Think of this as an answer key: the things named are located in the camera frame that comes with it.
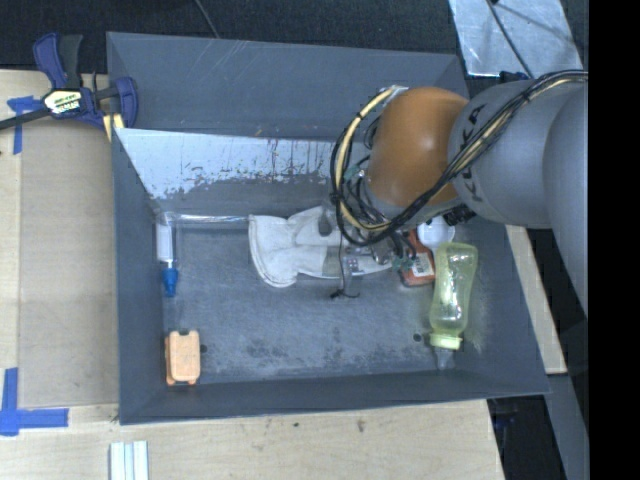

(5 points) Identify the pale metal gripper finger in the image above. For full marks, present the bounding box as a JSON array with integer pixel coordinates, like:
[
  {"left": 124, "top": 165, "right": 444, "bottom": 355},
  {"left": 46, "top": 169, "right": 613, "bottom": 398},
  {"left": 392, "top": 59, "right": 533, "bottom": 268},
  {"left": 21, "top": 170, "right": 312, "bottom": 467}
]
[{"left": 342, "top": 256, "right": 363, "bottom": 295}]

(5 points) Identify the orange-red tape measure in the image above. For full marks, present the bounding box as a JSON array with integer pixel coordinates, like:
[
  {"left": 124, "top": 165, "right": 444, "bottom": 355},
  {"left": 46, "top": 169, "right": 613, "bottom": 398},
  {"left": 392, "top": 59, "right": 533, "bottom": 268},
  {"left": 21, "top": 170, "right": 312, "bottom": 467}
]
[{"left": 398, "top": 229, "right": 437, "bottom": 288}]

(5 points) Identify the white cloth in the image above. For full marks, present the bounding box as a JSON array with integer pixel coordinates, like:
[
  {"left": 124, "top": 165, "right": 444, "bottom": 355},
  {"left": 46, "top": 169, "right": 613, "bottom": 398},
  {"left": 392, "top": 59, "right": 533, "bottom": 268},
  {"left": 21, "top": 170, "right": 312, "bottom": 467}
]
[{"left": 247, "top": 204, "right": 397, "bottom": 289}]

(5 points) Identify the yellow clear baby bottle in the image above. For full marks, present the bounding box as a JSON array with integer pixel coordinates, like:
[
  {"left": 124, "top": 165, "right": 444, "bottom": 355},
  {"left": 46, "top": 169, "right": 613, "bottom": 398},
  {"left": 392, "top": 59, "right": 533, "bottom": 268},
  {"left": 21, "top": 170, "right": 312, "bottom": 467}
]
[{"left": 428, "top": 241, "right": 480, "bottom": 372}]

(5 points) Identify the grey metal bin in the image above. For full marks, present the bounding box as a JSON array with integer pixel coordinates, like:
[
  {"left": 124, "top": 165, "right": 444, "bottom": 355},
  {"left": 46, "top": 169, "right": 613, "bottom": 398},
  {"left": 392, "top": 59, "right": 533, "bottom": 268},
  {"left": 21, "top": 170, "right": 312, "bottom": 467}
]
[{"left": 105, "top": 31, "right": 552, "bottom": 426}]

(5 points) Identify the clear plastic tube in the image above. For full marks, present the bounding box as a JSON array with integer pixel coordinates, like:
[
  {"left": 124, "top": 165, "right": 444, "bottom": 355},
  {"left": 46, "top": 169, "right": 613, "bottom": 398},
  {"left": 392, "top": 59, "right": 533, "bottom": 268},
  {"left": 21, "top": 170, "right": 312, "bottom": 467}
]
[{"left": 163, "top": 211, "right": 252, "bottom": 226}]

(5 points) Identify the clear bottle with blue cap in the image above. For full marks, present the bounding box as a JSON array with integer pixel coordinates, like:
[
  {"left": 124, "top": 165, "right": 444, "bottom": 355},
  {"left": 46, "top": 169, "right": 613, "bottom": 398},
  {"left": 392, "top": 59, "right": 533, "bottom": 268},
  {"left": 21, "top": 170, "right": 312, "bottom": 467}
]
[{"left": 154, "top": 219, "right": 181, "bottom": 299}]

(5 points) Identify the orange sponge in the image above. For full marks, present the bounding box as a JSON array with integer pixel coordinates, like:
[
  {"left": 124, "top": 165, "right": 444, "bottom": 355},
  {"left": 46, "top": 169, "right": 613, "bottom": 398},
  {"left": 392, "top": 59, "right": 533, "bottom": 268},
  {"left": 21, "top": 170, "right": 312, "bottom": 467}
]
[{"left": 164, "top": 328, "right": 203, "bottom": 387}]

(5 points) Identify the black cylinder on white bracket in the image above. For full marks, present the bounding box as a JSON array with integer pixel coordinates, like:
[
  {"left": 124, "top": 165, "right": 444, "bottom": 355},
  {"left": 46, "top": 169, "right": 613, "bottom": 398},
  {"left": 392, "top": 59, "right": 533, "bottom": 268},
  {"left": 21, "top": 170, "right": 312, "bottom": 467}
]
[{"left": 416, "top": 204, "right": 478, "bottom": 250}]

